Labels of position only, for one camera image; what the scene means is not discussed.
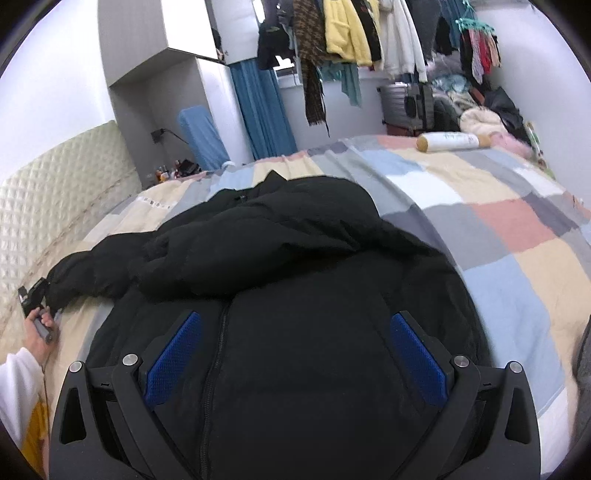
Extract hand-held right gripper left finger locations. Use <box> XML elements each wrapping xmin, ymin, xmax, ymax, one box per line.
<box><xmin>48</xmin><ymin>310</ymin><xmax>204</xmax><ymax>480</ymax></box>

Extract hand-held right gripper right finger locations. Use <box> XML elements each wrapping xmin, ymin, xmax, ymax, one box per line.
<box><xmin>389</xmin><ymin>310</ymin><xmax>541</xmax><ymax>480</ymax></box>

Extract black puffer jacket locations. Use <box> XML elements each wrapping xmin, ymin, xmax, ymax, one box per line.
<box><xmin>46</xmin><ymin>170</ymin><xmax>497</xmax><ymax>480</ymax></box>

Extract person's left forearm white sleeve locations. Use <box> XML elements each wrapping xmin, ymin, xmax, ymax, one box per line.
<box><xmin>0</xmin><ymin>346</ymin><xmax>47</xmax><ymax>455</ymax></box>

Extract pile of clothes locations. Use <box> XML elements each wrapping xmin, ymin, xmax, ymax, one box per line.
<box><xmin>433</xmin><ymin>74</ymin><xmax>539</xmax><ymax>158</ymax></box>

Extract green clip hanger with clothes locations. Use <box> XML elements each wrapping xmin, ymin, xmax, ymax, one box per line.
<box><xmin>454</xmin><ymin>4</ymin><xmax>502</xmax><ymax>85</ymax></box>

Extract person's left hand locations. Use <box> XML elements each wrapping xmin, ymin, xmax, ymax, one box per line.
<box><xmin>24</xmin><ymin>308</ymin><xmax>60</xmax><ymax>355</ymax></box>

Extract cream quilted headboard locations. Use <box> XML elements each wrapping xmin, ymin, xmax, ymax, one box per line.
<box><xmin>0</xmin><ymin>120</ymin><xmax>143</xmax><ymax>354</ymax></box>

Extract patchwork bed blanket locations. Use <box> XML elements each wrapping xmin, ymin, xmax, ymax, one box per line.
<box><xmin>44</xmin><ymin>134</ymin><xmax>591</xmax><ymax>480</ymax></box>

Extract person's yellow garment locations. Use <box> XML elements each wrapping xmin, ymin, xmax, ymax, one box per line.
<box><xmin>20</xmin><ymin>401</ymin><xmax>51</xmax><ymax>478</ymax></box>

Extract dark grey cloth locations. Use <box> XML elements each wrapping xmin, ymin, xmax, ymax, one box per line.
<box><xmin>571</xmin><ymin>320</ymin><xmax>591</xmax><ymax>446</ymax></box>

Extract small items on nightstand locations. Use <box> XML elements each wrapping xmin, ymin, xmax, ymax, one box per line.
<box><xmin>154</xmin><ymin>159</ymin><xmax>202</xmax><ymax>182</ymax></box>

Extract white bottle with tan cap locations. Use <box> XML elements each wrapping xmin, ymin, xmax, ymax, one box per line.
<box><xmin>416</xmin><ymin>131</ymin><xmax>493</xmax><ymax>153</ymax></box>

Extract grey wardrobe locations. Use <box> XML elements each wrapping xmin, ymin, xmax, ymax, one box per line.
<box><xmin>98</xmin><ymin>0</ymin><xmax>260</xmax><ymax>186</ymax></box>

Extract grey suitcase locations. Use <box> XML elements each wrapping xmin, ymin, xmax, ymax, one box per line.
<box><xmin>377</xmin><ymin>82</ymin><xmax>437</xmax><ymax>137</ymax></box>

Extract blue curtain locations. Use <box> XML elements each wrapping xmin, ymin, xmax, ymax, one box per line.
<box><xmin>229</xmin><ymin>59</ymin><xmax>299</xmax><ymax>162</ymax></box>

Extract teal hanging garment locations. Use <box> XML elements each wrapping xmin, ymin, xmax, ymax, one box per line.
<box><xmin>318</xmin><ymin>62</ymin><xmax>363</xmax><ymax>110</ymax></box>

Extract brown patterned scarf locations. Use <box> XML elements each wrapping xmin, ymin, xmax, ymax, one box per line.
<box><xmin>293</xmin><ymin>0</ymin><xmax>331</xmax><ymax>136</ymax></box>

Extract white hanging jacket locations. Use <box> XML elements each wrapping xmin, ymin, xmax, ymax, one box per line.
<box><xmin>379</xmin><ymin>0</ymin><xmax>428</xmax><ymax>82</ymax></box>

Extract black hanging garment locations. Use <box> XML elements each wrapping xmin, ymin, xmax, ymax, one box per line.
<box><xmin>257</xmin><ymin>22</ymin><xmax>297</xmax><ymax>71</ymax></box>

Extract dark patterned hanging garment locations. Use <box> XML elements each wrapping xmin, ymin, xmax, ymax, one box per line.
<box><xmin>350</xmin><ymin>0</ymin><xmax>385</xmax><ymax>64</ymax></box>

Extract yellow fleece jacket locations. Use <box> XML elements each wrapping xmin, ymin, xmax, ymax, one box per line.
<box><xmin>322</xmin><ymin>0</ymin><xmax>374</xmax><ymax>67</ymax></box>

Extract grey hanging garment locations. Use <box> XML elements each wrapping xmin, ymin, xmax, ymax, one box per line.
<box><xmin>406</xmin><ymin>0</ymin><xmax>445</xmax><ymax>62</ymax></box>

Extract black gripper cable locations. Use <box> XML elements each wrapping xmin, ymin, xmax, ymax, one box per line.
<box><xmin>41</xmin><ymin>340</ymin><xmax>52</xmax><ymax>409</ymax></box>

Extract black wall plug with cable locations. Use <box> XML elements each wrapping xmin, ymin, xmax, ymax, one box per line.
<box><xmin>150</xmin><ymin>128</ymin><xmax>186</xmax><ymax>145</ymax></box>

